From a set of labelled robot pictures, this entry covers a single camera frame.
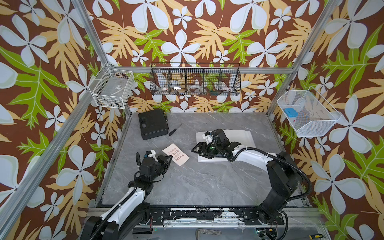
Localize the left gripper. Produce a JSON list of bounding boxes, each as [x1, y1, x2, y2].
[[149, 154, 172, 183]]

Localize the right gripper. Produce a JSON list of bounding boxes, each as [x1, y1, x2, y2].
[[190, 141, 222, 159]]

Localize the white photo album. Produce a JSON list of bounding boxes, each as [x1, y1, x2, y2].
[[195, 129, 257, 163]]

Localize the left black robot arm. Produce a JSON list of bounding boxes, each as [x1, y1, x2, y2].
[[80, 151, 173, 240]]

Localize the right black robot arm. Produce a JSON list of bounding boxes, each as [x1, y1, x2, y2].
[[192, 129, 313, 225]]

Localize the black screwdriver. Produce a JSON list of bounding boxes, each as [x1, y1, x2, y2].
[[168, 124, 183, 136]]

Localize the black plastic case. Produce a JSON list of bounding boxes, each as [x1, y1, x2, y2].
[[138, 109, 169, 140]]

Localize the blue object in basket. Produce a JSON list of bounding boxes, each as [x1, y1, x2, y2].
[[284, 108, 299, 118]]

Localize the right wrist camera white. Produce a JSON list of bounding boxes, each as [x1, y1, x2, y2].
[[203, 131, 214, 144]]

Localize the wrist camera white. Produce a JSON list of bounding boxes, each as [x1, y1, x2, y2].
[[145, 150, 156, 161], [203, 131, 214, 144]]

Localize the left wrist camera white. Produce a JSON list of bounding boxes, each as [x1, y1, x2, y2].
[[145, 150, 156, 161]]

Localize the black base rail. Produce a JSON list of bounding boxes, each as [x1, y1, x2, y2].
[[141, 205, 286, 226]]

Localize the black wire basket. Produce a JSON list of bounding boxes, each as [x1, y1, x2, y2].
[[149, 62, 242, 96]]

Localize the white wire basket left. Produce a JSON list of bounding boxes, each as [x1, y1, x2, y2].
[[89, 64, 135, 109]]

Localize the white wire basket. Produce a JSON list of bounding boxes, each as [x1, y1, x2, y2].
[[89, 64, 135, 109], [277, 87, 342, 138]]

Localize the aluminium frame back bar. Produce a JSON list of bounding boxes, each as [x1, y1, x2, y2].
[[113, 67, 294, 74]]

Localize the white wire basket right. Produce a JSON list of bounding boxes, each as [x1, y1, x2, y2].
[[277, 87, 342, 138]]

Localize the yellow handled screwdriver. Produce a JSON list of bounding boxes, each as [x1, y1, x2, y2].
[[309, 234, 324, 240]]

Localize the aluminium frame post left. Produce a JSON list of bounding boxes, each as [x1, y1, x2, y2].
[[1, 1, 127, 240]]

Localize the aluminium frame post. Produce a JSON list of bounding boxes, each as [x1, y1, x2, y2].
[[1, 1, 127, 240], [267, 0, 339, 117]]

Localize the aluminium frame post right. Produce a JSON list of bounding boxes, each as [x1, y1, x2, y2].
[[267, 0, 339, 117]]

